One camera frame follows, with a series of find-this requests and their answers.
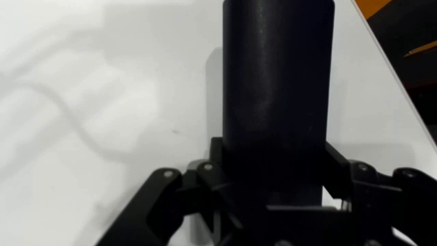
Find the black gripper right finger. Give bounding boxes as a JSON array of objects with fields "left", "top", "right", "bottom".
[{"left": 320, "top": 144, "right": 437, "bottom": 246}]

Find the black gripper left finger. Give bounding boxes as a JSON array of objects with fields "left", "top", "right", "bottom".
[{"left": 95, "top": 137, "right": 237, "bottom": 246}]

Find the black rectangular object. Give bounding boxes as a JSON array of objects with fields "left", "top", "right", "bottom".
[{"left": 222, "top": 0, "right": 334, "bottom": 205}]

